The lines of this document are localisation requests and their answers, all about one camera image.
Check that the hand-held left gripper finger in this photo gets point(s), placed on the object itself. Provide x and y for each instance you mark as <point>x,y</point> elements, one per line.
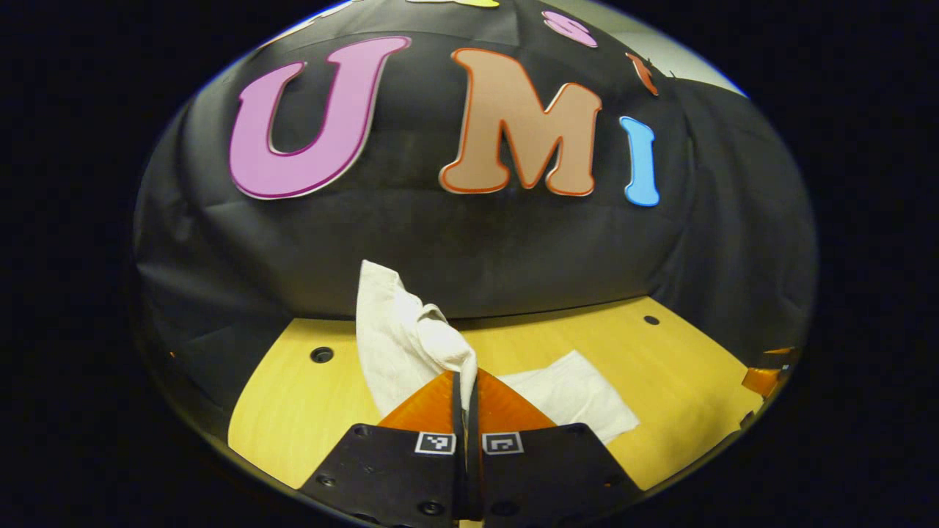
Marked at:
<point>473,414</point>
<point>460,411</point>

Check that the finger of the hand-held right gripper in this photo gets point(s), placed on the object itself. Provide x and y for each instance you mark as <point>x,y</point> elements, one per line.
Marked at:
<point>759,381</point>

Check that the white jeans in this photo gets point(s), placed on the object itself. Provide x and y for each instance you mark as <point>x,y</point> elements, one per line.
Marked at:
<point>411,345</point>

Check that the black backdrop cloth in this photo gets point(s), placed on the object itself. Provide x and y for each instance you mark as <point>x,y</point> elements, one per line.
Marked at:
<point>440,242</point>

